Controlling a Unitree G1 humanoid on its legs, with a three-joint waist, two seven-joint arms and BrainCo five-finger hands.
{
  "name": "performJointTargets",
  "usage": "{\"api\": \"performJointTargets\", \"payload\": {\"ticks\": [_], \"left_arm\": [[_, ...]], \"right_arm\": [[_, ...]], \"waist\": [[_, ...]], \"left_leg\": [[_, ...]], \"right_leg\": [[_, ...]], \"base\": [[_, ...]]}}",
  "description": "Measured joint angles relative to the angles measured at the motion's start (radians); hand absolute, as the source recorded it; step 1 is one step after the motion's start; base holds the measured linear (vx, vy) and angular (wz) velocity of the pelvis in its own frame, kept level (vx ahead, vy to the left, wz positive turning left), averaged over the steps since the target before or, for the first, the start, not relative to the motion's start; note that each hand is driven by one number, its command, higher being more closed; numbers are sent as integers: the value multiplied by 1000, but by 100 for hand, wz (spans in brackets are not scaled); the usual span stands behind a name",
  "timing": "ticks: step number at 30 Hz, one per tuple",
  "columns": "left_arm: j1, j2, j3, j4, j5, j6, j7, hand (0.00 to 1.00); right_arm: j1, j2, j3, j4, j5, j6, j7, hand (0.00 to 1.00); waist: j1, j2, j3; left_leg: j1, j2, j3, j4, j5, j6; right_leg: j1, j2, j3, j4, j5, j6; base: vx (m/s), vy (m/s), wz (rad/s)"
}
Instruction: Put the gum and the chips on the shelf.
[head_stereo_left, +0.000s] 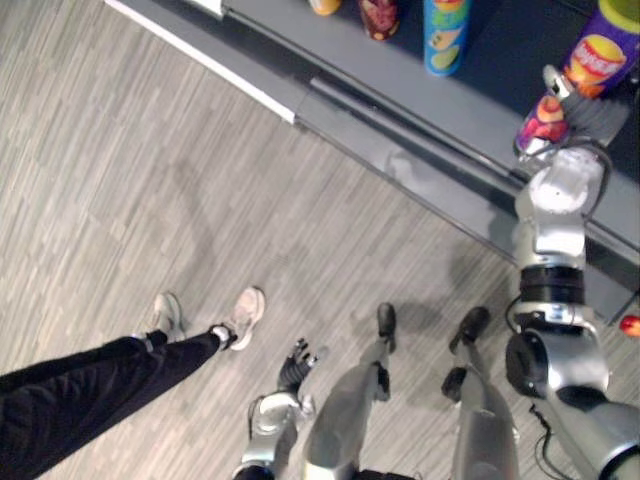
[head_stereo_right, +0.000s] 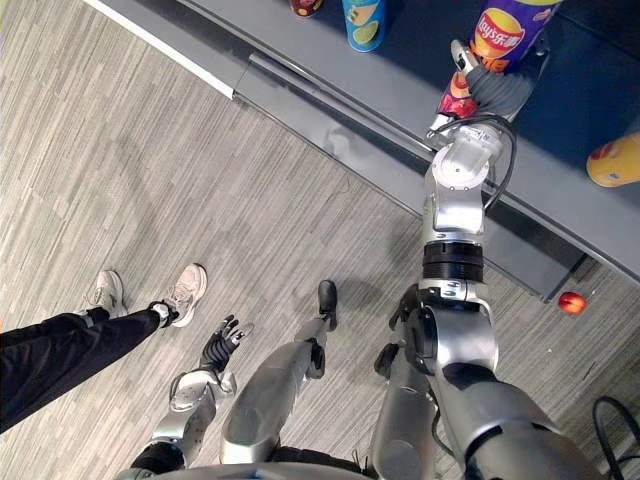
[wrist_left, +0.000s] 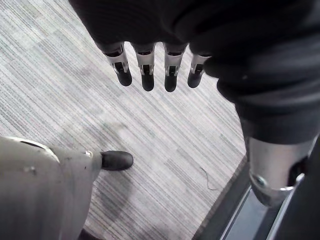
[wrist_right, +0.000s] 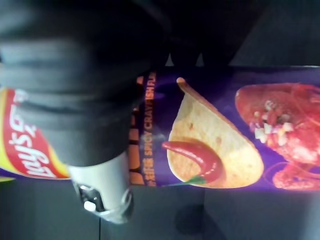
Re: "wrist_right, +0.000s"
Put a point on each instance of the purple chips can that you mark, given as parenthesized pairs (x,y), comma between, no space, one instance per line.
(220,125)

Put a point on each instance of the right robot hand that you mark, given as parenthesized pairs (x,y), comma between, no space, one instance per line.
(75,87)

